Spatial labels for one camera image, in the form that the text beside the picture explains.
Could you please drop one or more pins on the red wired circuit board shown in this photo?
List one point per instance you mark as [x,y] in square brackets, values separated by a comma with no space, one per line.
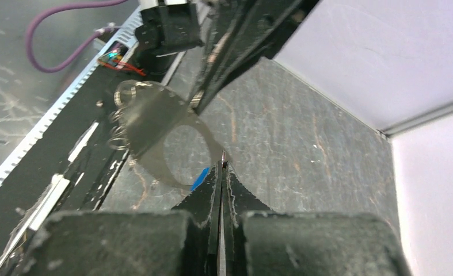
[114,60]

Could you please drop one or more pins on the metal keyring plate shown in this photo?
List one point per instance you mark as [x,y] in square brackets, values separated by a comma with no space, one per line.
[147,111]

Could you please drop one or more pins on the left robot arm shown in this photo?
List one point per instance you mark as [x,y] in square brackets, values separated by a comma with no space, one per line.
[170,27]

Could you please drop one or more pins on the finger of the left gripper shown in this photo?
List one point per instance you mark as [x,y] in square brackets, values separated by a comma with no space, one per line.
[241,32]

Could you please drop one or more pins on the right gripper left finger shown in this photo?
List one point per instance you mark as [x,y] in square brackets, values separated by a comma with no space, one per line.
[180,241]

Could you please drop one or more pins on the white slotted cable duct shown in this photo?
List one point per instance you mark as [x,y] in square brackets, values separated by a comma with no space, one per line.
[30,100]

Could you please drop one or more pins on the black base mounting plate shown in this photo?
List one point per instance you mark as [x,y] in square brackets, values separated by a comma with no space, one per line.
[26,173]

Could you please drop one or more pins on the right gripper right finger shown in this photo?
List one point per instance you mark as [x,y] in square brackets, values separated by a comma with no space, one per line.
[260,241]

